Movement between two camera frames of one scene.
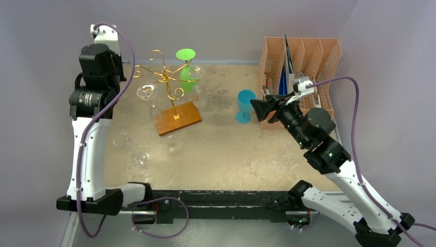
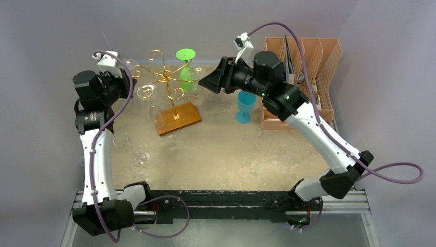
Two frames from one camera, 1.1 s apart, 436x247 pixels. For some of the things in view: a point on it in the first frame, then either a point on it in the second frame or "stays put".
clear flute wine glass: x=148 y=92 stays put
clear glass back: x=122 y=139 -> x=130 y=63
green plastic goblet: x=188 y=75 stays put
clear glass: x=195 y=73 stays put
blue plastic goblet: x=245 y=107 stays put
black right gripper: x=274 y=109 -> x=229 y=75
